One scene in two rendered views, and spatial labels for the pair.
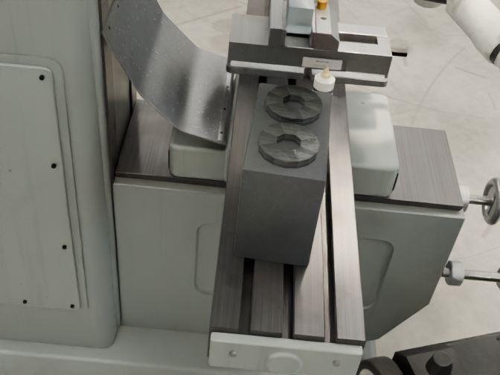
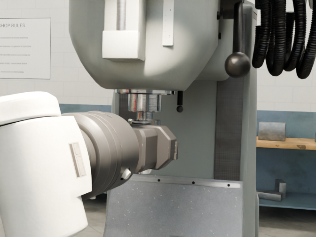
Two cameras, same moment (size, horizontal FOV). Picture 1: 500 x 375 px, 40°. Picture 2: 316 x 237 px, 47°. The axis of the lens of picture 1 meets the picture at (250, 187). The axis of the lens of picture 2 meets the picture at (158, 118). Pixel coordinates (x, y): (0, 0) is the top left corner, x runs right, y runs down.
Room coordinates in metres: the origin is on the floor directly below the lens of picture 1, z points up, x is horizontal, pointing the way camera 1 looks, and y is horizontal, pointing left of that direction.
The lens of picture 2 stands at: (1.38, -0.57, 1.30)
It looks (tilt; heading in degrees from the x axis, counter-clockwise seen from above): 3 degrees down; 102
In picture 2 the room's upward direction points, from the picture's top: 2 degrees clockwise
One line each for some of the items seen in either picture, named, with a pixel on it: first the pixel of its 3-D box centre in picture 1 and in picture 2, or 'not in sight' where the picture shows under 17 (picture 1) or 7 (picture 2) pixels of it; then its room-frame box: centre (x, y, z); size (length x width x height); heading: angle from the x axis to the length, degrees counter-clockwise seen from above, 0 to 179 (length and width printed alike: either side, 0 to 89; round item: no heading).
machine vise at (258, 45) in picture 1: (309, 39); not in sight; (1.32, -0.09, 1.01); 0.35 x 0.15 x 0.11; 92
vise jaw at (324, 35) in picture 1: (324, 26); not in sight; (1.32, -0.12, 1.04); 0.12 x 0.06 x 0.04; 2
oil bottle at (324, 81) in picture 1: (322, 89); not in sight; (1.14, -0.12, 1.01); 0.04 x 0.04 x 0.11
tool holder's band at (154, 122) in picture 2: not in sight; (144, 122); (1.25, -0.06, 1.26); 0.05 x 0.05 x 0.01
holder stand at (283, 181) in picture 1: (283, 170); not in sight; (0.83, -0.05, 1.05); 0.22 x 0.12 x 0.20; 177
